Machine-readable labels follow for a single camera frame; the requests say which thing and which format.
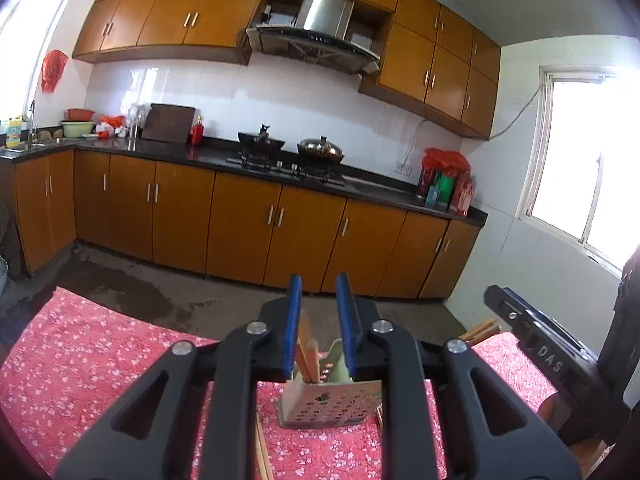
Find wooden upper kitchen cabinets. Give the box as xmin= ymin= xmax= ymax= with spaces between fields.
xmin=72 ymin=0 xmax=502 ymax=141

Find black gas stove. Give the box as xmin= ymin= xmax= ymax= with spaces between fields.
xmin=226 ymin=152 xmax=347 ymax=187

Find window beside sink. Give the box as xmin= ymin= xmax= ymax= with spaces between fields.
xmin=0 ymin=0 xmax=81 ymax=126

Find thin cable to window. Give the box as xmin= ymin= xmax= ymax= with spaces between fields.
xmin=490 ymin=85 xmax=543 ymax=140

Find red floral tablecloth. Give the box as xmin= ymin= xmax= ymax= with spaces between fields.
xmin=0 ymin=286 xmax=566 ymax=480

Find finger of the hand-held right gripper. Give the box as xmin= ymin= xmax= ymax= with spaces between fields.
xmin=484 ymin=285 xmax=596 ymax=391
xmin=502 ymin=287 xmax=598 ymax=361

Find black kitchen countertop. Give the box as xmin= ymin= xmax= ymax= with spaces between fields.
xmin=0 ymin=135 xmax=488 ymax=226

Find green container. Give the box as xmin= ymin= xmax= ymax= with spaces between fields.
xmin=437 ymin=172 xmax=458 ymax=208

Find red plastic bag over bottles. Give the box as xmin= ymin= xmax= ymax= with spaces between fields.
xmin=422 ymin=147 xmax=472 ymax=176

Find white power cable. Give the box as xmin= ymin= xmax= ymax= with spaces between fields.
xmin=402 ymin=117 xmax=431 ymax=166

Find perforated beige utensil holder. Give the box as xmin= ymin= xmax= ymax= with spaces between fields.
xmin=277 ymin=337 xmax=383 ymax=429

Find black wok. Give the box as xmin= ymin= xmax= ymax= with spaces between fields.
xmin=237 ymin=122 xmax=287 ymax=154

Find tall red bottle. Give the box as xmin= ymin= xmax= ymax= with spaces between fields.
xmin=449 ymin=172 xmax=476 ymax=217

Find dark red bottle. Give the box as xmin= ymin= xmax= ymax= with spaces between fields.
xmin=417 ymin=162 xmax=436 ymax=198

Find dark wooden cutting board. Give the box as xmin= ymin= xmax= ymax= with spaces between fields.
xmin=142 ymin=103 xmax=197 ymax=143

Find red plastic bag on hook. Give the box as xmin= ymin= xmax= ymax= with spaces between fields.
xmin=41 ymin=50 xmax=69 ymax=94

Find wooden lower kitchen cabinets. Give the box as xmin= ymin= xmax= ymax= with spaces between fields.
xmin=14 ymin=149 xmax=482 ymax=301

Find red and white plastic bag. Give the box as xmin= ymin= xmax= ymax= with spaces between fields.
xmin=96 ymin=115 xmax=127 ymax=139

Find steel range hood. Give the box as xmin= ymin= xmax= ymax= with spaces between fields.
xmin=245 ymin=0 xmax=382 ymax=76

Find yellow detergent bottle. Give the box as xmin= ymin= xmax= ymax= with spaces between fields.
xmin=4 ymin=115 xmax=27 ymax=150

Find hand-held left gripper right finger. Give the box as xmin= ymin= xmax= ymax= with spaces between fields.
xmin=335 ymin=272 xmax=583 ymax=480

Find green plastic basin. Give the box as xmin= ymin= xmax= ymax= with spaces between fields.
xmin=60 ymin=120 xmax=96 ymax=139

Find large white-framed window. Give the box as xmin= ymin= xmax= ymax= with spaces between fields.
xmin=517 ymin=65 xmax=640 ymax=281

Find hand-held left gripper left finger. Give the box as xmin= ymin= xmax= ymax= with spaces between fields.
xmin=54 ymin=274 xmax=303 ymax=480

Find metal sink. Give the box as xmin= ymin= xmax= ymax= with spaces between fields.
xmin=0 ymin=141 xmax=66 ymax=154

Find metal pot with lid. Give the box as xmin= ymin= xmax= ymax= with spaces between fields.
xmin=297 ymin=135 xmax=346 ymax=165

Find wooden kitchen cabinets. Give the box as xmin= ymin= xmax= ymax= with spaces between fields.
xmin=14 ymin=149 xmax=482 ymax=301
xmin=72 ymin=0 xmax=502 ymax=141

